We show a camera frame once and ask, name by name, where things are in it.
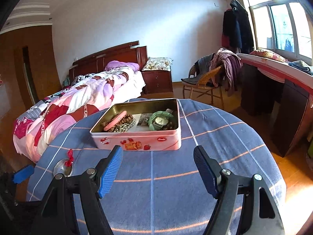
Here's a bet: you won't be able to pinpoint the pink bangle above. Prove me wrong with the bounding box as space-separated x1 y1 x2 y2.
102 110 127 132

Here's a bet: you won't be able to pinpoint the silver metal bead bracelet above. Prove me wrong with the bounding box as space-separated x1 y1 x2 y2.
111 118 138 133

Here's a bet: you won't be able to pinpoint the brown wooden bead necklace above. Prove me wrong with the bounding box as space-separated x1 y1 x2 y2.
100 113 134 133

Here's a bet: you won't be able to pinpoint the green jade bangle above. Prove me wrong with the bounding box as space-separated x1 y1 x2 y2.
148 112 177 131

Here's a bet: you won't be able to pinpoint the clear glass bangle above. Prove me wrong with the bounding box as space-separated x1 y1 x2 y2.
53 159 73 177

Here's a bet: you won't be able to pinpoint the coin pendant red tassel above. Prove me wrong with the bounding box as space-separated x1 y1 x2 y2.
64 149 74 177

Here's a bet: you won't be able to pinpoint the bed with patchwork quilt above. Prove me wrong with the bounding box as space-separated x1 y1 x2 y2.
13 66 145 162

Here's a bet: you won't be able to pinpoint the blue plaid tablecloth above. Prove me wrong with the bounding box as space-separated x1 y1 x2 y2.
25 98 287 235

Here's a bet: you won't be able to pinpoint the wooden wardrobe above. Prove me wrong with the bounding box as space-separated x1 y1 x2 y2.
1 25 61 149

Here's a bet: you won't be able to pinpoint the pink rectangular tin box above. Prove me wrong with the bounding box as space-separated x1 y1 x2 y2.
90 98 181 151

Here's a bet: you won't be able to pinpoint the dark desk pink cover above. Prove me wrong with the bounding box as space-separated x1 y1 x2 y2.
238 53 312 157

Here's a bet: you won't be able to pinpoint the silver wrist watch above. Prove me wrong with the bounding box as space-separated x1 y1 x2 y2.
153 109 173 129

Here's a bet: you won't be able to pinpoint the wicker chair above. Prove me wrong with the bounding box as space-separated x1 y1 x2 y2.
181 66 224 110

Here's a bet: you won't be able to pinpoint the purple pillow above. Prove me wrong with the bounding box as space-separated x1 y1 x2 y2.
104 61 140 72

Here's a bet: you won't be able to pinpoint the clothes on chair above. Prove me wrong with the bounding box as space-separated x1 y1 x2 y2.
181 48 242 99

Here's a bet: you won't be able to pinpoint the floral pillow on desk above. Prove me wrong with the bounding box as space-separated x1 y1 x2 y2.
250 48 288 63

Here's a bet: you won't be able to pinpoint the wooden headboard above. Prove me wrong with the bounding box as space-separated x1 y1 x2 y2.
68 41 148 83

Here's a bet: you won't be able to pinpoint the red wooden nightstand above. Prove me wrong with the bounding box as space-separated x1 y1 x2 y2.
142 70 173 94

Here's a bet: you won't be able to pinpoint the floral cushion on nightstand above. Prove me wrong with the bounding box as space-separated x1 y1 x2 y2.
142 57 173 71

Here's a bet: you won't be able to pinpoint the hanging dark coats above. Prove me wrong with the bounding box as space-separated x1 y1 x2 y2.
222 0 254 54

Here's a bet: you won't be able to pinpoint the window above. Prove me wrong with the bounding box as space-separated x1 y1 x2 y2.
248 0 312 65

